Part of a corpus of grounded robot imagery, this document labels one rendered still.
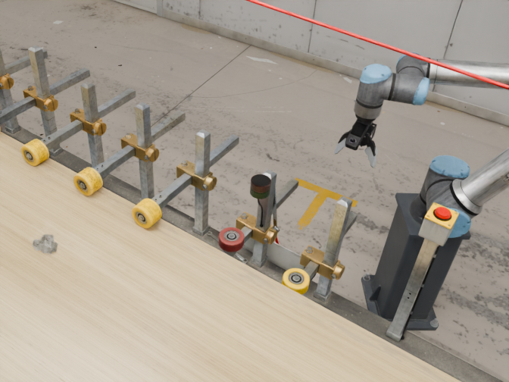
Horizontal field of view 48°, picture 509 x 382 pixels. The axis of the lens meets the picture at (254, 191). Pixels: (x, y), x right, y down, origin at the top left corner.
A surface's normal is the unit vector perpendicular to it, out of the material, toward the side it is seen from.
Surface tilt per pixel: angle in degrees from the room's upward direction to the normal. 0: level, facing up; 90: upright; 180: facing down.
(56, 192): 0
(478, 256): 0
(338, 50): 90
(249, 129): 0
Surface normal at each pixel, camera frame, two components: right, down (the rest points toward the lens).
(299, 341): 0.07, -0.75
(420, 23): -0.47, 0.55
